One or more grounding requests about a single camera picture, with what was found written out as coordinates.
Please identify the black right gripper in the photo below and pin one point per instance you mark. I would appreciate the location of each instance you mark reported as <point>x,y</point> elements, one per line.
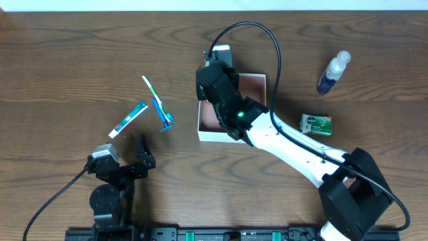
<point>212,77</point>

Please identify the clear bottle with blue liquid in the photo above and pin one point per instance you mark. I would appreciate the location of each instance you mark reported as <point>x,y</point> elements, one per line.
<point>333,72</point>

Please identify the green white toothbrush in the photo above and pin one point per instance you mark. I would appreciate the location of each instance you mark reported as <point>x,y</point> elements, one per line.
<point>168,116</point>

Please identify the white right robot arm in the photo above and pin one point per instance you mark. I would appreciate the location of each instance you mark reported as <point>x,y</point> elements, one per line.
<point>352,189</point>

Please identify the blue disposable razor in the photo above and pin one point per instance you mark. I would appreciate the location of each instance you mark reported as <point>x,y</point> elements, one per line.
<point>165,122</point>

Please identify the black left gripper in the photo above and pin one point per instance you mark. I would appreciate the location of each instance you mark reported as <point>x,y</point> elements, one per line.
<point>124,168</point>

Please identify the green soap bar package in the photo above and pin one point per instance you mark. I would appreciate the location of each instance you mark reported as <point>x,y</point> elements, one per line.
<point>318,125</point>

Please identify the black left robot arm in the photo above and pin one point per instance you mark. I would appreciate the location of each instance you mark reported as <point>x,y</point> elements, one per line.
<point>112,202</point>

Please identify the green white toothpaste tube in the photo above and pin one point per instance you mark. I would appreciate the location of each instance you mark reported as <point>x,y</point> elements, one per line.
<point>135,112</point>

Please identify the white box with pink interior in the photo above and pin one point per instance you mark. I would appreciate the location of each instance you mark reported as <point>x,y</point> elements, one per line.
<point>208,129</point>

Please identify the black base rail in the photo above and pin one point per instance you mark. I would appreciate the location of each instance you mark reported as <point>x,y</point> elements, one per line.
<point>139,233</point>

